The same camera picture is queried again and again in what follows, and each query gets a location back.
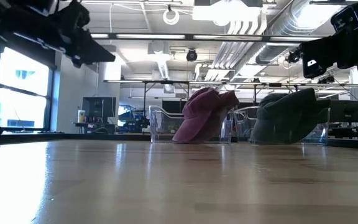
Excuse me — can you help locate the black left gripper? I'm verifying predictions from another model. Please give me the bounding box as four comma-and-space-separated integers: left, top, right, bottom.
53, 0, 116, 68

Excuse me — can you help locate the black monitor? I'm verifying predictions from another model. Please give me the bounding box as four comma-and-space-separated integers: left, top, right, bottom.
329, 100, 358, 124
81, 96, 117, 124

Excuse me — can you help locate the black overhead bar with lights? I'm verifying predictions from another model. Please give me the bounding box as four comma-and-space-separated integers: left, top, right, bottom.
85, 32, 323, 42

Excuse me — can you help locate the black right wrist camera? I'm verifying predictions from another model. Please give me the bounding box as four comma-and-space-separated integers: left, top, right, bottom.
330, 4, 358, 34

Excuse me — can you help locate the silver ventilation duct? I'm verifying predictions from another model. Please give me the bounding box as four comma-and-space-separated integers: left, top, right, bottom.
255, 0, 323, 65

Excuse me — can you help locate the black background rig frame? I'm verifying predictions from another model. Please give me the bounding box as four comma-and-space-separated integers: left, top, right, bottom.
103, 79, 358, 108

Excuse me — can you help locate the white cable coil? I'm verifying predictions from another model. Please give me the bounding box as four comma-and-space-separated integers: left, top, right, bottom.
162, 8, 180, 26

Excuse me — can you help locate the black aluminium table frame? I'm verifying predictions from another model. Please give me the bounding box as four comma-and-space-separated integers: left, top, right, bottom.
0, 115, 358, 150

